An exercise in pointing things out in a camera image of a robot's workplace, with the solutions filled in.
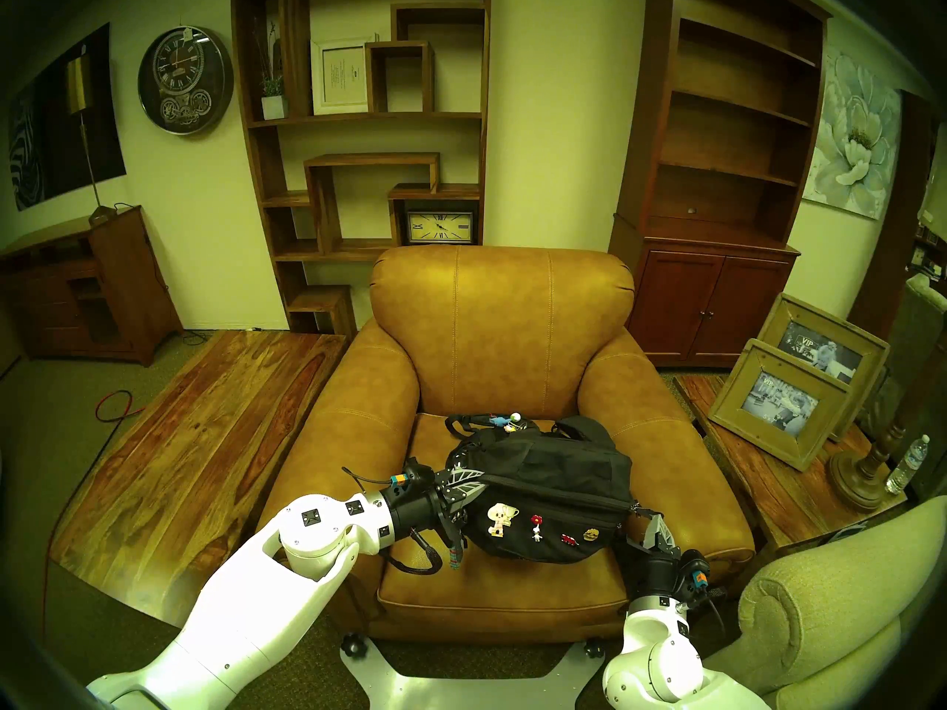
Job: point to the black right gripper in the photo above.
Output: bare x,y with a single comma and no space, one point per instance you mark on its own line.
658,575

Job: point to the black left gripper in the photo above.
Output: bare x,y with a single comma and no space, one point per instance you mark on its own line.
418,505

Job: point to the black zipper bag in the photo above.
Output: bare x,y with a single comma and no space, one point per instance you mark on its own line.
555,464

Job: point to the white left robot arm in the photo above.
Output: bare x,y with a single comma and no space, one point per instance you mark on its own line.
251,605

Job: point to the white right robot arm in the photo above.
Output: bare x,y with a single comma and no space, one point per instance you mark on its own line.
666,664

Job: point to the cartoon girl enamel pin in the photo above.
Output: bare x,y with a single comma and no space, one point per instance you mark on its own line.
501,518

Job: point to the red flower figure pin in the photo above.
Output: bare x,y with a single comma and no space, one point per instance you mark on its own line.
536,527

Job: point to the black base knob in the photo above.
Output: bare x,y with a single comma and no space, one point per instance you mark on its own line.
593,648
354,646

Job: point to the rustic wooden side table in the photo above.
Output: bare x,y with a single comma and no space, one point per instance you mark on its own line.
784,494

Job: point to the tan leather armchair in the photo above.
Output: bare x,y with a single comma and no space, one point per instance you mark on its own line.
503,324

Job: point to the beige fabric sofa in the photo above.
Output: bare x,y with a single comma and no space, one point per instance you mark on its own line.
851,583

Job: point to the turned wooden lamp base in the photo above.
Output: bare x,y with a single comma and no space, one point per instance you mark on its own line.
862,483

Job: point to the cherry wood hutch bookcase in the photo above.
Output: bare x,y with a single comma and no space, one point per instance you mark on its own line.
710,302

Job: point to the clear plastic water bottle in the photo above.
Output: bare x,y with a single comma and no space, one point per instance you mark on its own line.
906,468

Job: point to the rectangular mantel clock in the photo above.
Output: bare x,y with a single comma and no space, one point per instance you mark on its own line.
440,228

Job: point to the rustic wooden coffee table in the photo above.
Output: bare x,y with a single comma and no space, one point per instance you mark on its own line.
200,450

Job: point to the grey upholstered chair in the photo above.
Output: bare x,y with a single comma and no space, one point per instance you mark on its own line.
917,324

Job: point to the low cherry wood cabinet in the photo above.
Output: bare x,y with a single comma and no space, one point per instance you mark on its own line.
118,272

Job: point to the plant in white pot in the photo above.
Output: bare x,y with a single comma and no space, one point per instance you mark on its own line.
274,106

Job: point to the white framed certificate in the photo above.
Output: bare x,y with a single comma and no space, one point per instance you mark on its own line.
339,72

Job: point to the white flower painting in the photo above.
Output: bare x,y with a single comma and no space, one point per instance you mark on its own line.
854,139

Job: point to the small weathered wooden photo frame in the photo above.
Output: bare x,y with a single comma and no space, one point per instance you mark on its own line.
740,427

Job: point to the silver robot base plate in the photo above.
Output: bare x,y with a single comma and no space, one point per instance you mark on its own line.
473,690

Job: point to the large weathered wooden photo frame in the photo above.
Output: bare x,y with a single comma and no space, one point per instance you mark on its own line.
865,339

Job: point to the geometric wooden wall shelf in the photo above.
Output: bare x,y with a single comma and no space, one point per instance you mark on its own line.
255,161

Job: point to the dark wooden door frame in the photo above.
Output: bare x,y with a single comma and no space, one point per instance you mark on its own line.
899,220

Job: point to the round black wall clock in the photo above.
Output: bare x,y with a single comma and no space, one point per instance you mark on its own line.
185,80

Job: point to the black zebra wall art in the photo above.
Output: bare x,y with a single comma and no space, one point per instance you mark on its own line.
44,124

